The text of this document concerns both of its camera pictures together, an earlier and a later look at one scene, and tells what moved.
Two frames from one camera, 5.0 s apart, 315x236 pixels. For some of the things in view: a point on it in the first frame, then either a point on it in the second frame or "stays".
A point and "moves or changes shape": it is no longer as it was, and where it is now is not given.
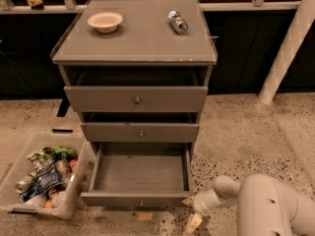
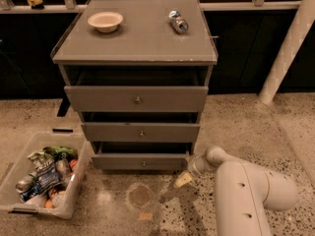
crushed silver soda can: [178, 23] stays
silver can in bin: [24, 184] stays
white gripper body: [201, 205] to [196, 165]
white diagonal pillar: [302, 22] stays
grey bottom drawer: [141, 174] moves or changes shape
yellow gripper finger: [195, 220] to [185, 178]
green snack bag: [61, 152] stays
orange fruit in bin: [48, 204] stays
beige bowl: [104, 22] stays
